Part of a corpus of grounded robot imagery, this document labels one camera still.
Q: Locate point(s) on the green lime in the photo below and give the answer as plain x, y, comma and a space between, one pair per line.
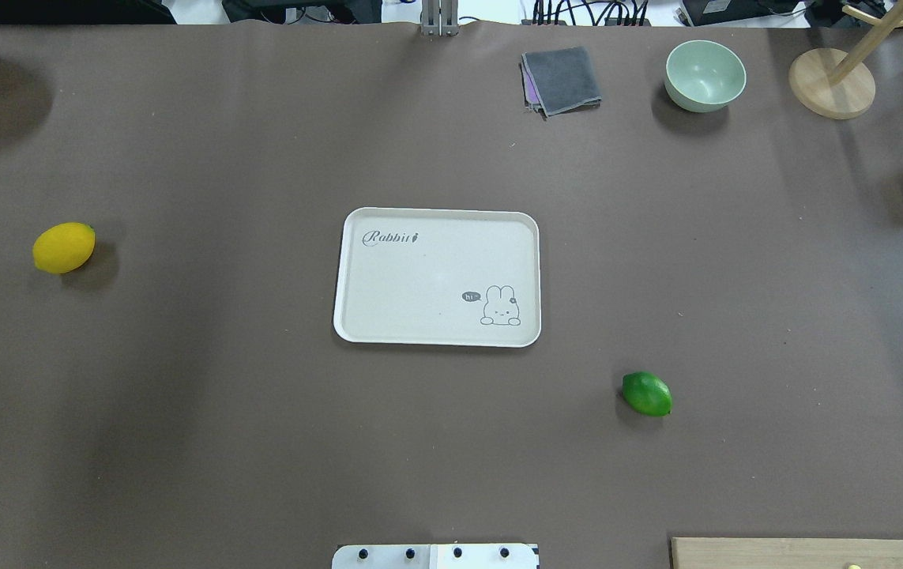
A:
645, 393

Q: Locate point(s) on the yellow lemon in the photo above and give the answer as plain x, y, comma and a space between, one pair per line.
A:
63, 248

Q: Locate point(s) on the white rabbit tray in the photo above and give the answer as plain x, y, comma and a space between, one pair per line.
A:
439, 277

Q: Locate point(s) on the folded grey cloth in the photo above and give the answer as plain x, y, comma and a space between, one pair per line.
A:
559, 81

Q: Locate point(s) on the light green bowl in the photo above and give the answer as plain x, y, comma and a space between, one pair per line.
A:
703, 76

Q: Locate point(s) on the wooden cutting board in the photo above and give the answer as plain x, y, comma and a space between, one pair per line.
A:
729, 552

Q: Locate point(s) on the wooden mug tree stand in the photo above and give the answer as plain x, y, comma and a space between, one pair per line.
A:
835, 84

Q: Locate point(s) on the aluminium camera post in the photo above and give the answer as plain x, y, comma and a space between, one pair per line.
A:
439, 18

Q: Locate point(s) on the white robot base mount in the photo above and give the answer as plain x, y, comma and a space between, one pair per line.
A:
449, 555

